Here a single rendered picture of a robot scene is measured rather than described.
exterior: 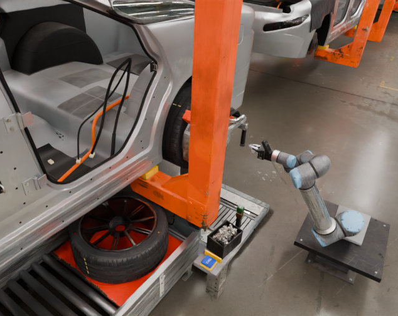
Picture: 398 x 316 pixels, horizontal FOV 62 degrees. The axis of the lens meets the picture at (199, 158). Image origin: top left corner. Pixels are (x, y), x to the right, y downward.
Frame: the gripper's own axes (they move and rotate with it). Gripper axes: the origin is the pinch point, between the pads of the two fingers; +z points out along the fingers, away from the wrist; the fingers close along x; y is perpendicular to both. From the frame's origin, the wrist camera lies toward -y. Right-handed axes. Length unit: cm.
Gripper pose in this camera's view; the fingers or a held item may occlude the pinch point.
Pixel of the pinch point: (250, 145)
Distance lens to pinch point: 265.4
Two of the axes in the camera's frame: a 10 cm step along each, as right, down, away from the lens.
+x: 5.9, -4.9, 6.4
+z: -8.0, -3.2, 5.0
